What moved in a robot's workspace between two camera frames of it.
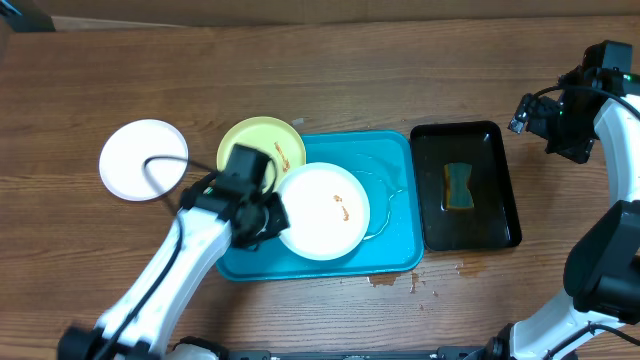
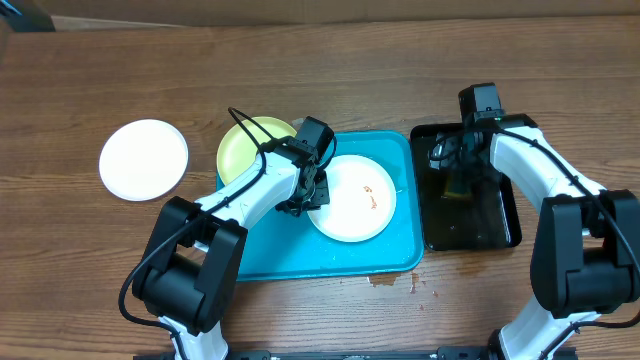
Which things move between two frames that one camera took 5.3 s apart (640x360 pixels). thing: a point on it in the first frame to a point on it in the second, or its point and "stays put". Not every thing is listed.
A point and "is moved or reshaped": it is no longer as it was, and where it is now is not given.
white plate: (124, 154) stays put
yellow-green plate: (273, 137) stays put
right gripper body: (530, 116) to (451, 163)
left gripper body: (272, 219) to (318, 198)
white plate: (327, 210) is moved or reshaped
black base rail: (483, 352) stays put
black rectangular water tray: (466, 191) stays put
